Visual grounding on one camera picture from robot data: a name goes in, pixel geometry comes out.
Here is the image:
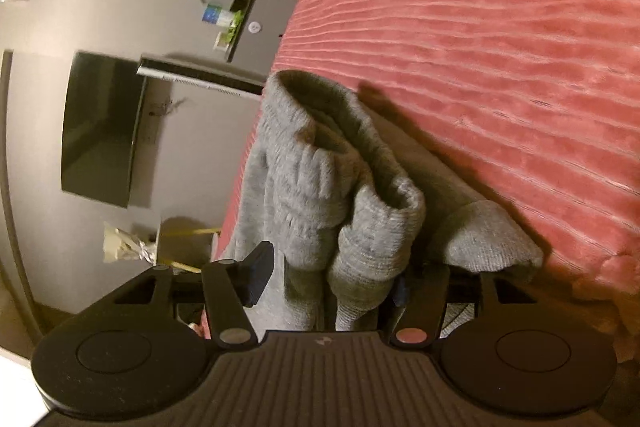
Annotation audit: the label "white plastic bag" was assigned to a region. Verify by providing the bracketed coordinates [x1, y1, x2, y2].
[103, 223, 157, 265]

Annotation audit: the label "pink ribbed bed blanket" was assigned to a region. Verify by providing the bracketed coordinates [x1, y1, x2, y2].
[211, 0, 640, 360]

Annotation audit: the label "blue white box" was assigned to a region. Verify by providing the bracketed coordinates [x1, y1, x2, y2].
[202, 5, 235, 28]

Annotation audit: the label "grey drawer cabinet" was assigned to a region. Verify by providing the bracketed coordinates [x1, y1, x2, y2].
[227, 0, 297, 74]

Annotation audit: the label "grey wall shelf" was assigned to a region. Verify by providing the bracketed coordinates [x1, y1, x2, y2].
[137, 54, 266, 98]

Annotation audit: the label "black wall television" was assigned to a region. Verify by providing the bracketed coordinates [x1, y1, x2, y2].
[61, 51, 146, 208]

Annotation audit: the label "grey sweatpants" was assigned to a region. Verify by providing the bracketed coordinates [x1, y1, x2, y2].
[224, 70, 544, 334]

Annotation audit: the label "green small plant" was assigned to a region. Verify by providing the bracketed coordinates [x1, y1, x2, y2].
[214, 11, 245, 51]

